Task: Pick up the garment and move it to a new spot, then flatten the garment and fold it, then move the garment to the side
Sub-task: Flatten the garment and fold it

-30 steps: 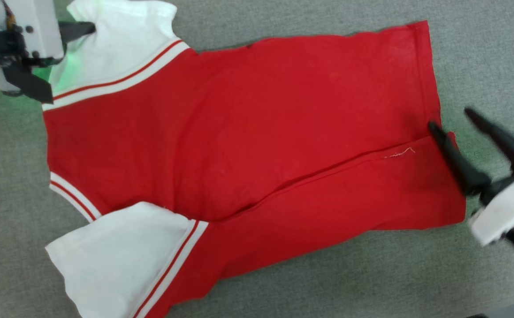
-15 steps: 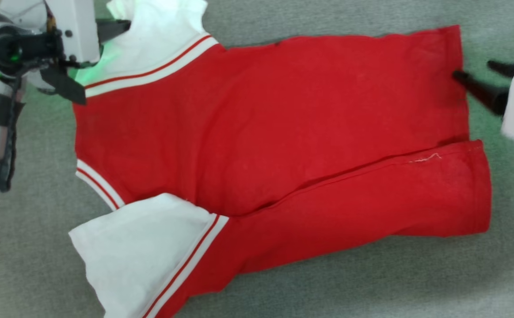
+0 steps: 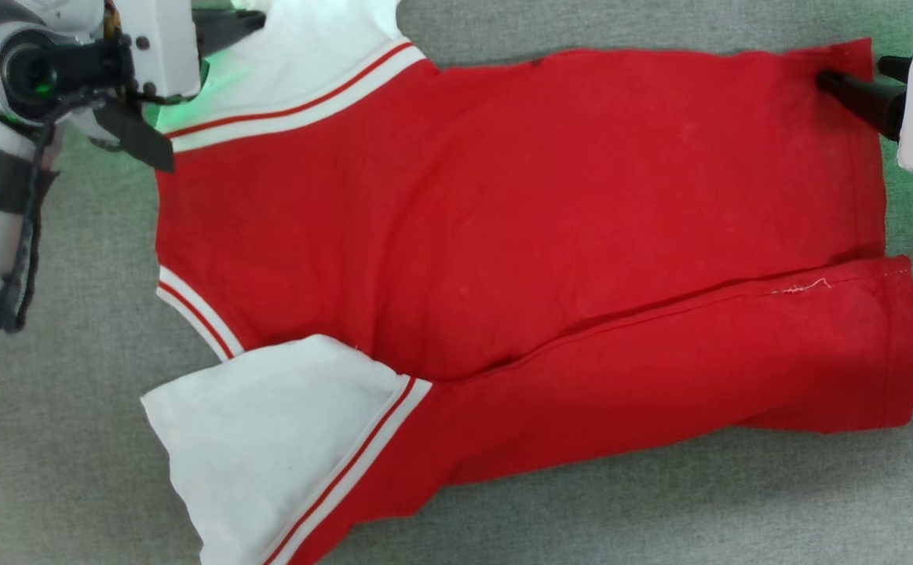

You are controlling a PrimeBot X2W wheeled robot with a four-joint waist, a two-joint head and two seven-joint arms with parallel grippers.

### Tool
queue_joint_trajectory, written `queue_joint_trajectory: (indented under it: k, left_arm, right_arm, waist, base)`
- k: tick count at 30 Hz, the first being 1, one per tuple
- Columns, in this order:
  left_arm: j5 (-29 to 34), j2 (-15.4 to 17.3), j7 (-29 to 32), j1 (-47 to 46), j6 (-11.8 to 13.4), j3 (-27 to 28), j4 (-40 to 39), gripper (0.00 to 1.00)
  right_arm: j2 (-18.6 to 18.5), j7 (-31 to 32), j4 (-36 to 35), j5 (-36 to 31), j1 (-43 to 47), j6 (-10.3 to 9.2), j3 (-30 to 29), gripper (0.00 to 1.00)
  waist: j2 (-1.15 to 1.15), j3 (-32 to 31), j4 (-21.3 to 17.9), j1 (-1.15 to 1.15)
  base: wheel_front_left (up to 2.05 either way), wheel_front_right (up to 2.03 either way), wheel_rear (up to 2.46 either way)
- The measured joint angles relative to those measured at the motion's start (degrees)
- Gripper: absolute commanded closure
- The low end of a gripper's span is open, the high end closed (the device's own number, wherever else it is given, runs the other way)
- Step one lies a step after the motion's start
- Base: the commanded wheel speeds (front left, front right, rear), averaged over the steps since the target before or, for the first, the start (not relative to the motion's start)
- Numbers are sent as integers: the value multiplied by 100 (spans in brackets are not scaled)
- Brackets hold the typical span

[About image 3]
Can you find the red and white jersey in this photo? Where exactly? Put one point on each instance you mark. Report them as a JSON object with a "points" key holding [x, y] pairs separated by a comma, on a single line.
{"points": [[503, 235]]}

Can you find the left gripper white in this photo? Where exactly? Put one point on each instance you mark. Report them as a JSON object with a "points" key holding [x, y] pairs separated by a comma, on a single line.
{"points": [[158, 47]]}

